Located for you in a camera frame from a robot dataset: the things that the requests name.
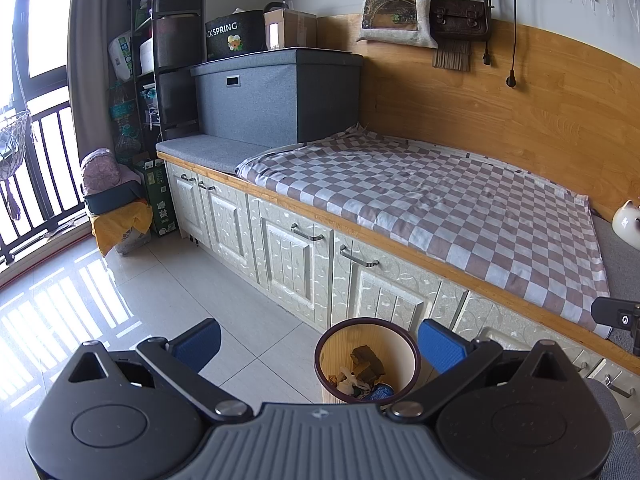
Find grey fabric storage box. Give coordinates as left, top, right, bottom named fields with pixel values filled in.
left=189, top=47, right=365, bottom=150

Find dark brown leather bag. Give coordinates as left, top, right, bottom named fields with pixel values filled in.
left=429, top=0, right=495, bottom=43

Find grey curtain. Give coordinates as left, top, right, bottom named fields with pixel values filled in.
left=67, top=0, right=137, bottom=157

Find brown cardboard box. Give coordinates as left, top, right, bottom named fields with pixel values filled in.
left=263, top=2, right=319, bottom=52

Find pink bag on dark box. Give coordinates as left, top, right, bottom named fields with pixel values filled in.
left=81, top=148, right=141, bottom=197

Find green cardboard box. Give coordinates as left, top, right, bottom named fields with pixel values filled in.
left=132, top=157, right=179, bottom=237

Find pale green plastic wrapper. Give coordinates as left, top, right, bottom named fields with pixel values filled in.
left=336, top=367, right=373, bottom=397

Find black drawer tower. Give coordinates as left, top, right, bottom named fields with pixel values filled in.
left=130, top=0, right=206, bottom=142

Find printed canvas tote bag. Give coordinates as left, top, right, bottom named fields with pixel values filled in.
left=356, top=0, right=442, bottom=50

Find black felt bag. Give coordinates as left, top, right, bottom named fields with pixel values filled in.
left=204, top=8, right=269, bottom=60

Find black cable with round plug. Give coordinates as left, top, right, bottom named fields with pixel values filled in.
left=505, top=0, right=522, bottom=89

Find white cat figure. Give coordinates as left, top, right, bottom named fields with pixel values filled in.
left=612, top=199, right=640, bottom=252

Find black balcony railing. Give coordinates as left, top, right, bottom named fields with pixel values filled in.
left=0, top=101, right=87, bottom=266

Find person's grey trousers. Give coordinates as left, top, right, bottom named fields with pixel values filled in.
left=584, top=379, right=640, bottom=480

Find white tissue pack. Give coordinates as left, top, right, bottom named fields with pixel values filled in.
left=108, top=31, right=135, bottom=82

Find white hanging net basket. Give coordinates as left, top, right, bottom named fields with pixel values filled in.
left=0, top=109, right=32, bottom=222

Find brown checkered blanket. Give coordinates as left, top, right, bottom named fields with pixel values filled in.
left=235, top=122, right=614, bottom=340

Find dark blue basin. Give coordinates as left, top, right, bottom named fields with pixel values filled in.
left=84, top=182, right=144, bottom=217

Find white printed sack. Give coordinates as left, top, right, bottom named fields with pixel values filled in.
left=116, top=229, right=152, bottom=257

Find green netted bottle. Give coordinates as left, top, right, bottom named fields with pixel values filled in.
left=110, top=84, right=139, bottom=122
left=116, top=122, right=144, bottom=164

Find wooden wastebasket with purple rim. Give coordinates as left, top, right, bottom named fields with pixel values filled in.
left=314, top=317, right=421, bottom=406

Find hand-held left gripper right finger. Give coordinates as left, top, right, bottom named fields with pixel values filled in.
left=387, top=318, right=582, bottom=422

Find torn cardboard piece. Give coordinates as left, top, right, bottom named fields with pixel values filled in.
left=350, top=345, right=387, bottom=382

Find yellow cloth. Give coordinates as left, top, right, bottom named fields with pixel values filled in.
left=91, top=201, right=154, bottom=257

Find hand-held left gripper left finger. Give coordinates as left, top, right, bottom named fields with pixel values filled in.
left=62, top=318, right=254, bottom=422

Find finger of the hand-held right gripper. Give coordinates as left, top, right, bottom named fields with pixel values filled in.
left=591, top=297, right=636, bottom=332

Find cream bench cabinet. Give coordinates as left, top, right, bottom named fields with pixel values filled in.
left=156, top=151, right=640, bottom=413

